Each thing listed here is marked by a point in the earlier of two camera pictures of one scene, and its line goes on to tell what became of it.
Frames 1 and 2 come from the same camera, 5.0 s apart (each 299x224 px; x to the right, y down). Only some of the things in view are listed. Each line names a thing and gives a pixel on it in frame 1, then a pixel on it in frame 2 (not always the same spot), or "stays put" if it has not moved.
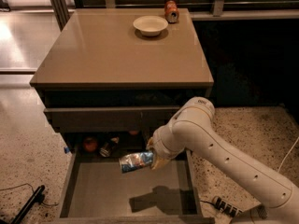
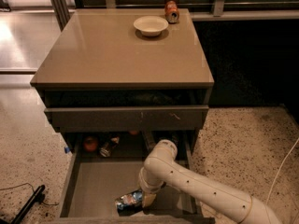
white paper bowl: [150, 25] stays put
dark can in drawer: [106, 148] stays put
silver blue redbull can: [135, 161] to [132, 199]
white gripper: [160, 147] to [148, 186]
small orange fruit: [134, 133] stays put
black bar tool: [37, 197] stays put
